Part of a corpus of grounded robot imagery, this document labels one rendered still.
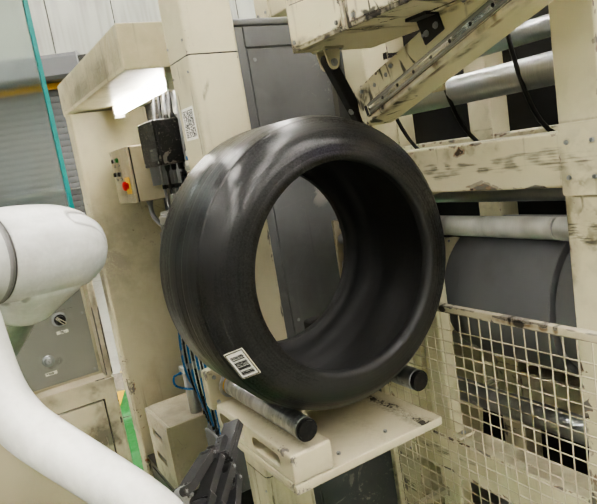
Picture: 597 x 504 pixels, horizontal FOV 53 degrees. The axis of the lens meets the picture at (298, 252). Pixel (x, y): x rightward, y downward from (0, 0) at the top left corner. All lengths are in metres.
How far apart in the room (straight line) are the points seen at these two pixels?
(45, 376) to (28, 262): 0.87
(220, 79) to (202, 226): 0.50
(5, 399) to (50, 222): 0.27
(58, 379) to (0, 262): 0.91
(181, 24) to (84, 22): 9.38
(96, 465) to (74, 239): 0.37
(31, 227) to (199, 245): 0.28
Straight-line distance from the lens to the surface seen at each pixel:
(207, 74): 1.43
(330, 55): 1.51
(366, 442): 1.29
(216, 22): 1.47
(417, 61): 1.36
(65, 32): 10.82
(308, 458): 1.17
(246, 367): 1.07
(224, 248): 1.00
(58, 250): 0.92
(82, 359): 1.74
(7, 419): 0.78
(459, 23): 1.29
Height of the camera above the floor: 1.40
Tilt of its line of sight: 9 degrees down
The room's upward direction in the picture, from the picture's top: 9 degrees counter-clockwise
